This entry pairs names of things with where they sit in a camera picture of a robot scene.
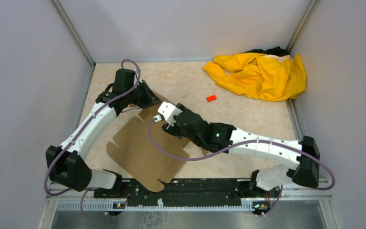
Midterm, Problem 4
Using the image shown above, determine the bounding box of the yellow cloth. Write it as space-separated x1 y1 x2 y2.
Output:
203 52 307 102

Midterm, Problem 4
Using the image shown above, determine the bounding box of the brown cardboard box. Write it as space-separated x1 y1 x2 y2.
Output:
106 92 191 192

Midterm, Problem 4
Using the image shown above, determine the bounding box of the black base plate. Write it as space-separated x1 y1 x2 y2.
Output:
93 178 279 207

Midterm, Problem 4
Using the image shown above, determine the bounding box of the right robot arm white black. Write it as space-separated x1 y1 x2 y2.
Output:
154 108 319 197

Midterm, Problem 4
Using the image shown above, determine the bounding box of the aluminium frame rail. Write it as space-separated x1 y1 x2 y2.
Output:
48 178 332 214

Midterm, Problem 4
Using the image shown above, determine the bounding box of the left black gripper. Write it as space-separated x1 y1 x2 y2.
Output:
126 80 163 109

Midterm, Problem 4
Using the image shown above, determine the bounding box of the small red block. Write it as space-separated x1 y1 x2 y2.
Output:
206 95 217 102

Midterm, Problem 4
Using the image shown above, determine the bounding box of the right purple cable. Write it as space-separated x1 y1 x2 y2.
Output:
147 117 336 217

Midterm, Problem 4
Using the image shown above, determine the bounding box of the black cloth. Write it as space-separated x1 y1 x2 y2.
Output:
245 46 289 57

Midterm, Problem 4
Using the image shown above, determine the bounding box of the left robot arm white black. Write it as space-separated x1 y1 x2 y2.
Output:
44 81 161 198

